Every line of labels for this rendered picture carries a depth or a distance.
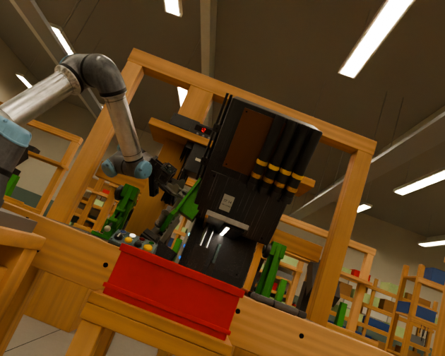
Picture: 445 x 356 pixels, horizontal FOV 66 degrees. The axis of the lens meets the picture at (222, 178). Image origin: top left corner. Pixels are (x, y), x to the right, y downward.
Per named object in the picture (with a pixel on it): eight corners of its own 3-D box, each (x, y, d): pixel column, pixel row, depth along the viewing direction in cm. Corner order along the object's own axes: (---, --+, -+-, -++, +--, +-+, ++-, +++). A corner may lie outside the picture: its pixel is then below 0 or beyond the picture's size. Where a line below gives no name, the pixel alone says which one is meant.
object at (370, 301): (420, 403, 746) (440, 301, 805) (280, 347, 762) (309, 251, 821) (406, 394, 799) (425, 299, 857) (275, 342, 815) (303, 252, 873)
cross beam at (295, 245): (318, 262, 185) (323, 246, 188) (95, 174, 187) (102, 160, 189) (315, 263, 190) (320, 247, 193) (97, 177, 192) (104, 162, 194)
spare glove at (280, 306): (294, 315, 125) (296, 308, 125) (307, 321, 115) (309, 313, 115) (244, 295, 122) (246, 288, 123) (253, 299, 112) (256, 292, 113)
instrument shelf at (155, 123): (313, 187, 174) (316, 180, 175) (147, 123, 175) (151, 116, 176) (299, 197, 198) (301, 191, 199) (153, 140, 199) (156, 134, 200)
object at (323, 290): (325, 329, 169) (373, 155, 194) (44, 218, 170) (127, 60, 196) (318, 326, 177) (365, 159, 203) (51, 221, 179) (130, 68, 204)
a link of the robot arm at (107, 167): (114, 166, 137) (133, 151, 144) (96, 162, 142) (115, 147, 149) (121, 181, 141) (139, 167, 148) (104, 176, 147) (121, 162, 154)
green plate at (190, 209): (184, 229, 137) (215, 188, 143) (168, 216, 138) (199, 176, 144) (185, 232, 148) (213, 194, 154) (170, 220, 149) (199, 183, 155)
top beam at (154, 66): (374, 155, 194) (377, 141, 196) (126, 59, 196) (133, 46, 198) (366, 159, 203) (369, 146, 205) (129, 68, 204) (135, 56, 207)
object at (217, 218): (246, 233, 122) (249, 225, 123) (204, 217, 122) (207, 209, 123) (233, 241, 160) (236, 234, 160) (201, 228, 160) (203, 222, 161)
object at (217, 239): (240, 292, 150) (265, 220, 159) (175, 266, 150) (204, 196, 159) (235, 289, 167) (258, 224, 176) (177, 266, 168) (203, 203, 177)
